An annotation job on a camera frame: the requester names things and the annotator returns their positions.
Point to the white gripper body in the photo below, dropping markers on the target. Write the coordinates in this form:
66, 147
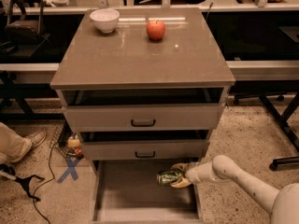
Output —
193, 174

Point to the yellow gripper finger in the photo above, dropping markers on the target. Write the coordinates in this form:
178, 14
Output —
184, 167
181, 183

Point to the crushed green soda can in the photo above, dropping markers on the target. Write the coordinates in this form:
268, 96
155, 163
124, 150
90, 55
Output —
169, 177

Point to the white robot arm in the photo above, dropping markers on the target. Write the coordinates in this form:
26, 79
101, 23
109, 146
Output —
282, 205

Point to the grey bottom drawer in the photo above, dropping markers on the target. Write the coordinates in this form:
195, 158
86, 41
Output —
127, 192

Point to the grey drawer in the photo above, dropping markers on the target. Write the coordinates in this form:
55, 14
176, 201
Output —
122, 118
144, 145
127, 192

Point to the grey drawer cabinet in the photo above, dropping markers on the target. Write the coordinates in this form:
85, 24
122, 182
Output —
127, 68

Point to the grey middle drawer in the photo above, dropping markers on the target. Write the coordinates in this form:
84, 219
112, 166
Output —
144, 145

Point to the grey top drawer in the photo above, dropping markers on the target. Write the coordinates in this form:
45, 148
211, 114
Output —
122, 118

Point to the blue tape cross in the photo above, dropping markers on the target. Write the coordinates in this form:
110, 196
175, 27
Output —
71, 164

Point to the small yellow bottle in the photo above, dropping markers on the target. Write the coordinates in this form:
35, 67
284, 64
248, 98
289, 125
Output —
73, 141

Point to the red apple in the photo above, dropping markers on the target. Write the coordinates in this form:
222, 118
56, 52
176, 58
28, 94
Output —
155, 30

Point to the white ceramic bowl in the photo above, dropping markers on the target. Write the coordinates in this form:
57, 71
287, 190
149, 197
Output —
105, 19

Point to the person's leg and shoe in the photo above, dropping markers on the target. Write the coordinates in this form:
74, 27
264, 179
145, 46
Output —
14, 146

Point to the black chair base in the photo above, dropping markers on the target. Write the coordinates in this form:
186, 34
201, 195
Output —
9, 173

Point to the black bag on shelf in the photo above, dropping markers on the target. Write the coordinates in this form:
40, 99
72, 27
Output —
23, 31

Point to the black table leg frame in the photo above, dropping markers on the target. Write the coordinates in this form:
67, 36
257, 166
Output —
282, 122

